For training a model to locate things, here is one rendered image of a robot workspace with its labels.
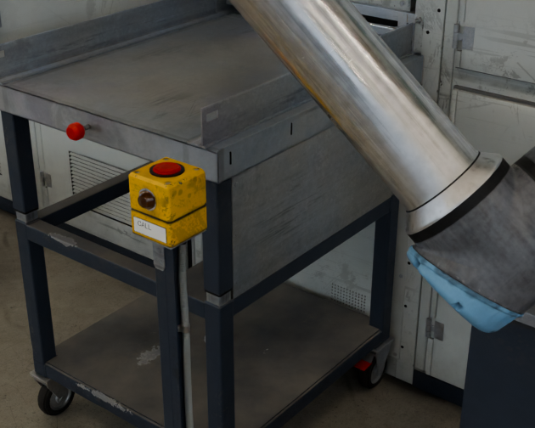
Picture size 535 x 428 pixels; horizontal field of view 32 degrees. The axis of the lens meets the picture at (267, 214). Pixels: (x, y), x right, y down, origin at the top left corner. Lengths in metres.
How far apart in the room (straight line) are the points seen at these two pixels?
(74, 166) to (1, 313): 0.51
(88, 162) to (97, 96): 1.09
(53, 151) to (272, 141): 1.45
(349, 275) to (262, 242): 0.66
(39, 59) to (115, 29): 0.22
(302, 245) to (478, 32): 0.56
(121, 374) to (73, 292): 0.70
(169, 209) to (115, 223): 1.59
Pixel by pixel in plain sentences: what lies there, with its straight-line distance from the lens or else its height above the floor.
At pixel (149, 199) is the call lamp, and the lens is 1.31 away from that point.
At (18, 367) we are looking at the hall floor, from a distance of 2.54.
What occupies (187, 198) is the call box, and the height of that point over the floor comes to 0.87.
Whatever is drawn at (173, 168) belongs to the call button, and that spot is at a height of 0.91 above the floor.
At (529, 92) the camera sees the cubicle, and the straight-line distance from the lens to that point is 1.97.
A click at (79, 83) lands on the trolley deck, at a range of 1.89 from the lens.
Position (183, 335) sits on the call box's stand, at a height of 0.62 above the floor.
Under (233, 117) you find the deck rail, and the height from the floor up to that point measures 0.88.
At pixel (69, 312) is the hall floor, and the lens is 2.73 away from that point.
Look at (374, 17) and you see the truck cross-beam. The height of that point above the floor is 0.90.
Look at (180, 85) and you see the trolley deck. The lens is 1.85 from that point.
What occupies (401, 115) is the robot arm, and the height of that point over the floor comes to 1.05.
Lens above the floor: 1.43
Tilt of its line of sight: 26 degrees down
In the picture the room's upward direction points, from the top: straight up
